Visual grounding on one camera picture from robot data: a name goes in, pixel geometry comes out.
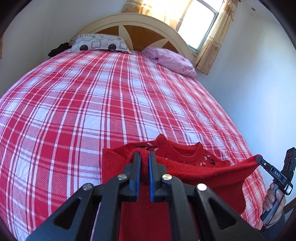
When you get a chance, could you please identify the red knitted child sweater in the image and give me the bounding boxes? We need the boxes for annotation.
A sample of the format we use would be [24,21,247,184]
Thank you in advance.
[102,135,258,240]

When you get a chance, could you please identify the right forearm dark sleeve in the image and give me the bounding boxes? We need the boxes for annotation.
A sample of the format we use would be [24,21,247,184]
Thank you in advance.
[259,212,285,241]

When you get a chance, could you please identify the person right hand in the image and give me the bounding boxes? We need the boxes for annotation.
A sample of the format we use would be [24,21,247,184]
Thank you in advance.
[262,183,286,225]

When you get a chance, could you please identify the red white plaid bedsheet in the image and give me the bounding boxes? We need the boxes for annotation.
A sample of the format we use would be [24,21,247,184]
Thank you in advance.
[1,51,266,240]

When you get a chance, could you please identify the yellow curtain centre right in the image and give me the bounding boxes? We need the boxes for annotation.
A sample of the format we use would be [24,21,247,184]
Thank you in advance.
[194,0,238,75]

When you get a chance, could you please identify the yellow curtain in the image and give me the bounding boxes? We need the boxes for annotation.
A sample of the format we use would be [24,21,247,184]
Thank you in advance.
[121,0,192,31]
[194,0,238,75]

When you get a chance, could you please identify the pink pillow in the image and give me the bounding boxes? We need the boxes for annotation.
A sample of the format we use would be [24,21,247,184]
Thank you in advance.
[143,47,197,79]

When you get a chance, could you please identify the black cloth beside pillow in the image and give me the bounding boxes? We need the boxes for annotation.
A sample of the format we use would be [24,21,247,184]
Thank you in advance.
[48,42,71,58]

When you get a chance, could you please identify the white patterned pillow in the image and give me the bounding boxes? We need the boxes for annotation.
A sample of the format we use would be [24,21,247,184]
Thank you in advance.
[70,34,131,54]

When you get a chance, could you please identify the centre window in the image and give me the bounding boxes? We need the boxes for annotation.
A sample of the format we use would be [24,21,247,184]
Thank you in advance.
[178,0,223,52]

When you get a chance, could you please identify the cream wooden headboard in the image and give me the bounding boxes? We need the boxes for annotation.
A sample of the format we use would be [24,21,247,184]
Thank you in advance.
[75,13,194,63]

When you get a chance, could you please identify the yellow curtain centre left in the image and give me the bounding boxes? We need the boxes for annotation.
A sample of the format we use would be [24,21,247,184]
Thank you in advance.
[121,0,192,31]

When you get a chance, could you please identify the yellow curtain side window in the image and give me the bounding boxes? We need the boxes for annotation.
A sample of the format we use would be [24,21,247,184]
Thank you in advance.
[0,36,3,60]

